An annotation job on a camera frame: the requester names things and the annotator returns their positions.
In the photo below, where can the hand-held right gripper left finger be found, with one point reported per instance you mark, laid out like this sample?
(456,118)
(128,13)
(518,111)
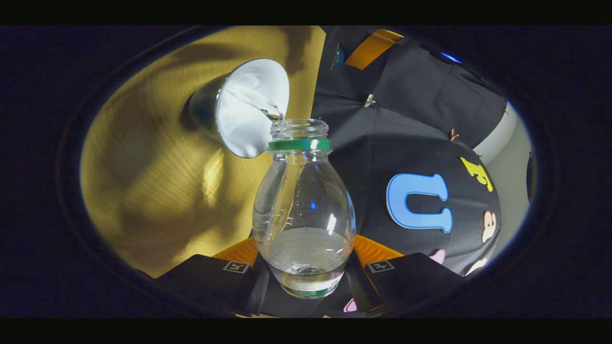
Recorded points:
(205,282)

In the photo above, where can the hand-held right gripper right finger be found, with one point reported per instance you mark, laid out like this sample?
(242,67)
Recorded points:
(411,282)

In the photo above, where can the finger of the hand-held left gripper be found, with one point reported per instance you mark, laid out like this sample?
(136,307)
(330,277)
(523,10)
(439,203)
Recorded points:
(373,48)

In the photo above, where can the teal teacup lid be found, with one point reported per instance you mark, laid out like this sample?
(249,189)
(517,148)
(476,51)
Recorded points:
(338,57)

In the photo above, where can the clear plastic water bottle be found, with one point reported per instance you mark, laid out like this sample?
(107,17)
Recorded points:
(303,239)

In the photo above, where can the teal teacup with white inside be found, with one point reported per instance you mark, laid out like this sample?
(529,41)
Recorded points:
(248,110)

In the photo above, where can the silver clip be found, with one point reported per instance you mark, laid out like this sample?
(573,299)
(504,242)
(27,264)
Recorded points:
(368,100)

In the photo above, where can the red clip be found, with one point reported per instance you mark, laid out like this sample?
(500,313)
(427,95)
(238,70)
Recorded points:
(453,134)

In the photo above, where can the black backdrop cloth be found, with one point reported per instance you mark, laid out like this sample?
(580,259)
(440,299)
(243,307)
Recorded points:
(406,143)

